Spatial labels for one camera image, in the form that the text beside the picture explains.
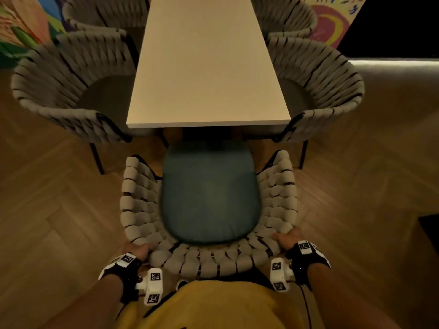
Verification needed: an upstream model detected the person's left hand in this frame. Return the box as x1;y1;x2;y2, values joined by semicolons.
132;242;151;263

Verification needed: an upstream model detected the person's right hand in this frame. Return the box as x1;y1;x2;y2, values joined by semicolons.
271;226;306;252

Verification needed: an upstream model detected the teal cushion woven chair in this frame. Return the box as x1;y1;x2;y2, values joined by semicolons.
119;138;302;279
249;0;318;40

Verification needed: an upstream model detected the grey cushion woven chair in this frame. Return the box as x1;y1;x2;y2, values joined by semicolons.
241;37;366;170
10;29;169;175
61;0;151;31

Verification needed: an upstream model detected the person's right forearm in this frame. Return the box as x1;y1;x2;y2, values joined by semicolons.
307;263;402;329

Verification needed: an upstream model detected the person's left forearm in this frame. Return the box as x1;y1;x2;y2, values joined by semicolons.
41;274;124;329

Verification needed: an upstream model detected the person's yellow shirt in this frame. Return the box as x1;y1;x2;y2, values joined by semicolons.
113;279;306;329

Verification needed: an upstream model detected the black furniture corner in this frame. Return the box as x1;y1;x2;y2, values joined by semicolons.
418;214;439;257

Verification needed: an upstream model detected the white table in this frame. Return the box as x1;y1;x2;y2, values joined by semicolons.
126;0;291;143

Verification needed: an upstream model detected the black white wrist camera rig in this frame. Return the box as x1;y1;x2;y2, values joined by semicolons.
98;252;165;307
270;239;332;293

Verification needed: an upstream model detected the black wrist rig cable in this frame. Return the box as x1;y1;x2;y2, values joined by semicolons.
298;284;313;329

